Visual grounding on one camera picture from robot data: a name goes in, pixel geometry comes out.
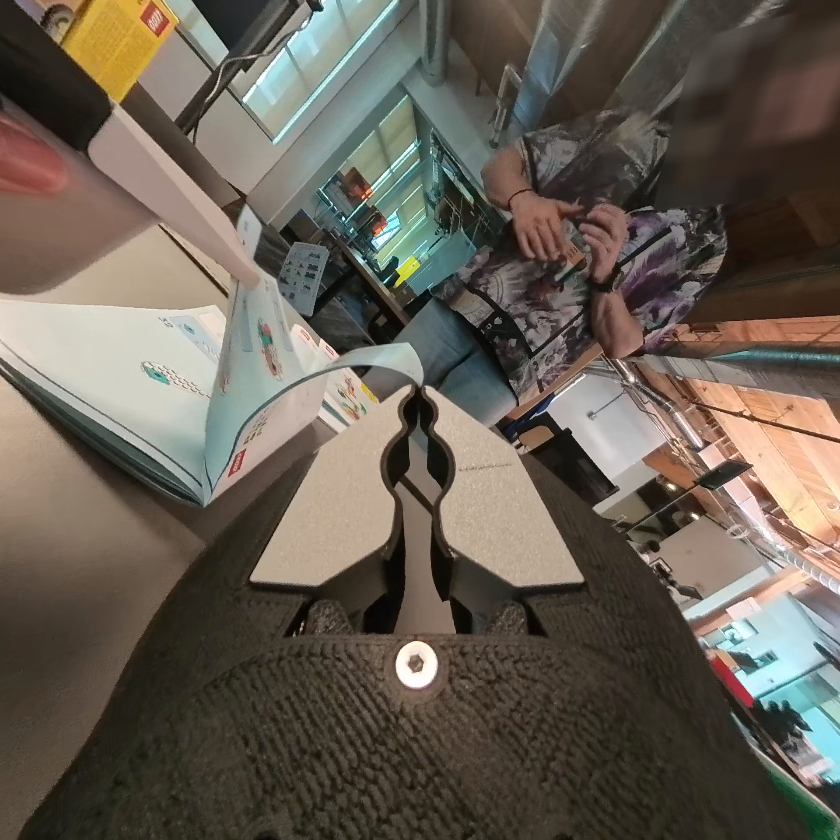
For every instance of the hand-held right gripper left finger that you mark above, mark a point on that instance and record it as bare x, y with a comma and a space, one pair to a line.
328, 518

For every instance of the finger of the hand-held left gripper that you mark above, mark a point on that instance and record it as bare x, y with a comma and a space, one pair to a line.
170, 190

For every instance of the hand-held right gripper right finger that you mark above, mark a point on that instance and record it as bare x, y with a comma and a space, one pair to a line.
512, 525

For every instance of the large instruction booklet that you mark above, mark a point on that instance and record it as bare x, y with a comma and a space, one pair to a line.
98, 367

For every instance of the yellow toy set box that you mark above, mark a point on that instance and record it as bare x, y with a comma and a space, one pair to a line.
124, 46

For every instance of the person's left hand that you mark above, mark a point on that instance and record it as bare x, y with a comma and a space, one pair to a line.
29, 164

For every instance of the black mesh office chair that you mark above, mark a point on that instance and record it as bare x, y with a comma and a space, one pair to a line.
577, 469

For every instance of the small booklet with unicorn picture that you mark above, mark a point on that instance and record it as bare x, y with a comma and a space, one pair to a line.
351, 397

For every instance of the white pictogram sheet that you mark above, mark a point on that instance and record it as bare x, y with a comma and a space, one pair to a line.
302, 275

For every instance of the small plain instruction booklet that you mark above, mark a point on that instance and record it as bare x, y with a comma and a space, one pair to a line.
305, 344

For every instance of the long wooden table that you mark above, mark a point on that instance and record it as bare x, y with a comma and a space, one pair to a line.
367, 275

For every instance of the black mounted panel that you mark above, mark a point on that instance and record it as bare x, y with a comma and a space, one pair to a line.
722, 474

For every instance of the yellow sign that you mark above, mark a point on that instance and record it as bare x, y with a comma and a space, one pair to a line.
407, 270

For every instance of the small colourful toy brick assembly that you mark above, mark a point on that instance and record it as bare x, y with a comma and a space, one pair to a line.
572, 253

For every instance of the green plastic bin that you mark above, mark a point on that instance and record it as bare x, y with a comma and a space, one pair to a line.
820, 814

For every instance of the silver ventilation duct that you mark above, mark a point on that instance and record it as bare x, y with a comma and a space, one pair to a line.
754, 359
433, 39

